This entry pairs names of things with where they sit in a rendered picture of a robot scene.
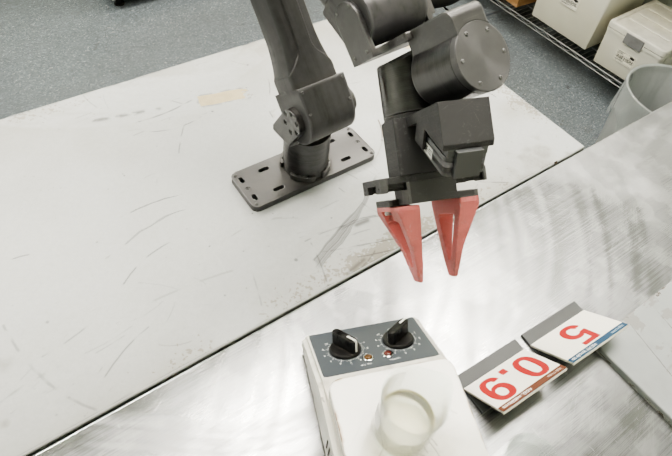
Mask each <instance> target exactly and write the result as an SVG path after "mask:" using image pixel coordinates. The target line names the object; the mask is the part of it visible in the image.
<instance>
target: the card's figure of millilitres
mask: <svg viewBox="0 0 672 456"><path fill-rule="evenodd" d="M558 366H559V365H556V364H554V363H552V362H550V361H547V360H545V359H543V358H540V357H538V356H536V355H534V354H531V353H529V352H527V351H526V352H525V353H523V354H522V355H520V356H519V357H517V358H516V359H514V360H513V361H511V362H510V363H508V364H506V365H505V366H503V367H502V368H500V369H499V370H497V371H496V372H494V373H493V374H491V375H490V376H488V377H487V378H485V379H484V380H482V381H481V382H479V383H478V384H476V385H475V386H473V387H472V388H470V390H472V391H474V392H475V393H477V394H479V395H481V396H482V397H484V398H486V399H487V400H489V401H491V402H492V403H494V404H496V405H498V406H499V407H500V406H501V405H503V404H504V403H506V402H507V401H509V400H510V399H512V398H513V397H514V396H516V395H517V394H519V393H520V392H522V391H523V390H524V389H526V388H527V387H529V386H530V385H532V384H533V383H535V382H536V381H537V380H539V379H540V378H542V377H543V376H545V375H546V374H547V373H549V372H550V371H552V370H553V369H555V368H556V367H558Z"/></svg>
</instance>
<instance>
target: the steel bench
mask: <svg viewBox="0 0 672 456"><path fill-rule="evenodd" d="M422 253H423V282H422V283H419V282H416V281H414V279H413V276H412V274H411V272H410V270H409V267H408V265H407V263H406V260H405V258H404V256H403V254H402V251H400V252H398V253H397V254H395V255H393V256H391V257H389V258H388V259H386V260H384V261H382V262H380V263H379V264H377V265H375V266H373V267H371V268H370V269H368V270H366V271H364V272H362V273H361V274H359V275H357V276H355V277H353V278H351V279H350V280H348V281H346V282H344V283H342V284H341V285H339V286H337V287H335V288H333V289H332V290H330V291H328V292H326V293H324V294H323V295H321V296H319V297H317V298H315V299H314V300H312V301H310V302H308V303H306V304H305V305H303V306H301V307H299V308H297V309H295V310H294V311H292V312H290V313H288V314H286V315H285V316H283V317H281V318H279V319H277V320H276V321H274V322H272V323H270V324H268V325H267V326H265V327H263V328H261V329H259V330H258V331H256V332H254V333H252V334H250V335H249V336H247V337H245V338H243V339H241V340H240V341H238V342H236V343H234V344H232V345H230V346H229V347H227V348H225V349H223V350H221V351H220V352H218V353H216V354H214V355H212V356H211V357H209V358H207V359H205V360H203V361H202V362H200V363H198V364H196V365H194V366H193V367H191V368H189V369H187V370H185V371H184V372H182V373H180V374H178V375H176V376H174V377H173V378H171V379H169V380H167V381H165V382H164V383H162V384H160V385H158V386H156V387H155V388H153V389H151V390H149V391H147V392H146V393H144V394H142V395H140V396H138V397H137V398H135V399H133V400H131V401H129V402H128V403H126V404H124V405H122V406H120V407H119V408H117V409H115V410H113V411H111V412H109V413H108V414H106V415H104V416H102V417H100V418H99V419H97V420H95V421H93V422H91V423H90V424H88V425H86V426H84V427H82V428H81V429H79V430H77V431H75V432H73V433H72V434H70V435H68V436H66V437H64V438H63V439H61V440H59V441H57V442H55V443H53V444H52V445H50V446H48V447H46V448H44V449H43V450H41V451H39V452H37V453H35V454H34V455H32V456H326V455H325V450H324V445H323V441H322V436H321V431H320V427H319V422H318V418H317V413H316V408H315V404H314V399H313V394H312V390H311V385H310V381H309V376H308V371H307V369H306V362H305V357H304V353H303V348H302V340H304V339H305V337H306V336H310V335H315V334H321V333H326V332H332V330H334V329H340V330H343V329H348V328H354V327H360V326H365V325H371V324H376V323H382V322H387V321H393V320H398V319H401V318H404V317H405V318H409V317H415V318H416V319H418V320H419V321H420V322H421V324H422V325H423V326H424V328H425V329H426V331H427V332H428V333H429V335H430V336H431V337H432V339H433V340H434V342H435V343H436V344H437V346H438V347H439V348H440V350H441V351H442V353H443V354H444V355H445V357H446V358H447V359H448V361H450V362H451V363H452V364H453V365H454V367H455V369H456V372H457V374H458V375H459V374H460V373H462V372H463V371H465V370H467V369H468V368H470V367H471V366H473V365H474V364H476V363H478V362H479V361H481V360H482V359H484V358H485V357H487V356H488V355H490V354H492V353H493V352H495V351H496V350H498V349H499V348H501V347H503V346H504V345H506V344H507V343H509V342H510V341H512V340H514V339H516V341H517V342H518V343H519V344H520V345H521V346H522V347H523V349H525V350H528V351H530V352H532V353H535V352H534V351H533V349H532V348H531V347H530V346H529V345H528V344H527V343H526V342H525V340H524V339H523V338H522V337H521V335H522V334H523V333H525V332H526V331H528V330H529V329H531V328H532V327H534V326H535V325H537V324H539V323H540V322H542V321H543V320H545V319H546V318H548V317H550V316H551V315H553V314H554V313H556V312H557V311H559V310H561V309H562V308H564V307H565V306H567V305H568V304H570V303H572V302H573V301H575V302H576V303H577V304H578V305H579V306H580V307H581V308H582V309H583V310H585V311H589V312H592V313H595V314H598V315H601V316H604V317H608V318H611V319H614V320H617V321H621V320H623V319H624V318H625V317H626V316H628V315H629V314H630V313H631V312H633V311H634V310H635V309H636V308H638V307H639V306H640V305H642V304H643V303H644V302H645V301H647V300H648V299H649V298H650V297H652V296H653V295H654V294H655V293H657V292H658V291H659V290H661V289H662V288H663V287H664V286H666V285H667V284H668V283H669V282H671V281H672V101H671V102H669V103H668V104H666V105H664V106H662V107H660V108H659V109H657V110H655V111H653V112H651V113H649V114H648V115H646V116H644V117H642V118H640V119H639V120H637V121H635V122H633V123H631V124H630V125H628V126H626V127H624V128H622V129H621V130H619V131H617V132H615V133H613V134H612V135H610V136H608V137H606V138H604V139H603V140H601V141H599V142H597V143H595V144H593V145H592V146H590V147H588V148H586V149H584V150H583V151H581V152H579V153H577V154H575V155H574V156H572V157H570V158H568V159H566V160H565V161H563V162H561V163H559V164H557V165H556V166H554V167H552V168H550V169H548V170H547V171H545V172H543V173H541V174H539V175H538V176H536V177H534V178H532V179H530V180H528V181H527V182H525V183H523V184H521V185H519V186H518V187H516V188H514V189H512V190H510V191H509V192H507V193H505V194H503V195H501V196H500V197H498V198H496V199H494V200H492V201H491V202H489V203H487V204H485V205H483V206H482V207H480V208H478V209H477V211H476V214H475V216H474V219H473V222H472V224H471V227H470V230H469V232H468V235H467V238H466V240H465V243H464V247H463V252H462V257H461V262H460V267H459V272H458V275H457V276H455V277H454V276H450V275H449V274H448V270H447V267H446V264H445V260H444V256H443V252H442V248H441V243H440V239H439V235H438V231H436V232H435V233H433V234H431V235H429V236H427V237H426V238H424V239H422ZM535 354H536V353H535ZM565 367H567V371H565V372H564V373H562V374H561V375H559V376H558V377H557V378H555V379H554V380H552V381H551V382H550V383H548V384H547V385H545V386H544V387H542V388H541V389H540V390H538V391H537V392H535V393H534V394H533V395H531V396H530V397H528V398H527V399H525V400H524V401H523V402H521V403H520V404H518V405H517V406H516V407H514V408H513V409H511V410H510V411H508V412H507V413H506V414H503V413H501V412H499V413H496V411H495V410H494V409H493V408H490V409H489V410H487V411H486V412H484V413H483V414H481V412H480V411H479V410H478V408H477V407H476V406H475V405H474V403H473V402H472V401H471V399H470V398H469V397H468V395H467V394H466V393H465V395H466V397H467V400H468V403H469V405H470V408H471V410H472V413H473V415H474V418H475V421H476V423H477V426H478V428H479V431H480V433H481V436H482V438H483V441H484V444H485V446H486V449H487V451H488V454H489V456H499V455H500V452H501V449H502V448H503V446H504V445H505V444H506V443H507V442H508V441H509V440H510V439H511V438H512V437H513V436H515V435H516V434H519V433H524V432H528V433H533V434H537V435H539V436H541V437H543V438H544V439H545V440H547V441H548V442H549V443H550V444H551V445H552V446H553V447H554V449H555V450H556V452H557V453H558V456H672V426H671V425H670V424H669V423H668V422H667V421H666V420H665V419H664V418H663V417H662V416H661V415H660V414H659V413H658V412H657V411H656V410H655V409H654V408H653V407H652V406H651V405H650V404H649V403H648V402H647V401H646V400H645V399H644V398H643V397H642V396H641V395H640V394H639V393H638V392H637V391H636V390H635V389H634V388H633V387H632V386H631V385H629V384H628V383H627V382H626V381H625V380H624V379H623V378H622V377H621V376H620V375H619V374H618V373H617V372H616V371H615V370H614V369H613V368H612V367H611V366H610V365H609V364H608V363H607V362H606V361H605V360H604V359H603V358H602V357H601V356H600V355H599V354H598V353H597V352H596V351H593V352H592V353H591V354H589V355H588V356H586V357H585V358H584V359H582V360H581V361H579V362H578V363H576V364H575V365H572V364H570V363H569V364H567V365H566V366H565Z"/></svg>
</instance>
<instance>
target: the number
mask: <svg viewBox="0 0 672 456"><path fill-rule="evenodd" d="M618 324H620V323H619V322H616V321H613V320H610V319H607V318H603V317H600V316H597V315H594V314H591V313H588V312H586V313H584V314H583V315H581V316H580V317H578V318H577V319H575V320H574V321H572V322H571V323H569V324H568V325H566V326H565V327H563V328H562V329H560V330H559V331H557V332H555V333H554V334H552V335H551V336H549V337H548V338H546V339H545V340H543V341H542V342H540V343H539V344H537V346H539V347H542V348H544V349H547V350H549V351H551V352H554V353H556V354H558V355H561V356H563V357H566V358H568V359H569V358H571V357H572V356H574V355H575V354H577V353H578V352H580V351H581V350H582V349H584V348H585V347H587V346H588V345H590V344H591V343H592V342H594V341H595V340H597V339H598V338H600V337H601V336H603V335H604V334H605V333H607V332H608V331H610V330H611V329H613V328H614V327H615V326H617V325H618Z"/></svg>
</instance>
